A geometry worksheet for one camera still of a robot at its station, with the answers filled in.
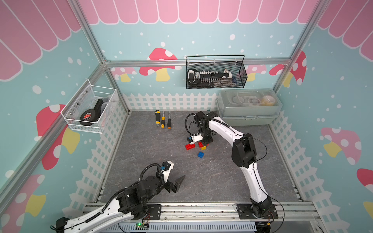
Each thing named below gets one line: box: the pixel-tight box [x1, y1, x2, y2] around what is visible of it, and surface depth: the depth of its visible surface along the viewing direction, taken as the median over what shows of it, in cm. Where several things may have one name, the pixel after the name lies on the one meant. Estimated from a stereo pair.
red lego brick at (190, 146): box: [185, 143, 196, 151], surface depth 99 cm
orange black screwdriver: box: [167, 110, 172, 130], surface depth 111 cm
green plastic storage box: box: [216, 88, 283, 127], surface depth 104 cm
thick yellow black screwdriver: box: [154, 109, 161, 127], surface depth 119 cm
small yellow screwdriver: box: [160, 110, 166, 129], surface depth 115 cm
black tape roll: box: [79, 98, 104, 127], surface depth 71 cm
